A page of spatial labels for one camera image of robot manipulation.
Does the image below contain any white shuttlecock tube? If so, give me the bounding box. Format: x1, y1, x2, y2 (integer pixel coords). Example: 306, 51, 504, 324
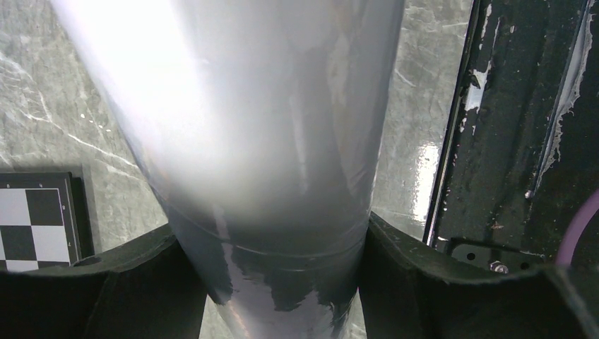
52, 1, 405, 338

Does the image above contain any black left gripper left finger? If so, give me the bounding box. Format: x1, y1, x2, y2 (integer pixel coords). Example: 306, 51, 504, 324
1, 225, 207, 338

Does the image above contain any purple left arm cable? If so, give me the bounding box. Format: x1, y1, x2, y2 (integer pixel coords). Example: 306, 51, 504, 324
555, 189, 599, 268

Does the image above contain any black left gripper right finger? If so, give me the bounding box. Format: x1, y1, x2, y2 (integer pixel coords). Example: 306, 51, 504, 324
358, 214, 598, 338

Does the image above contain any black white chessboard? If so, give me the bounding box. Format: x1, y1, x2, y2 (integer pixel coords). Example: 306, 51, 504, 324
1, 172, 95, 272

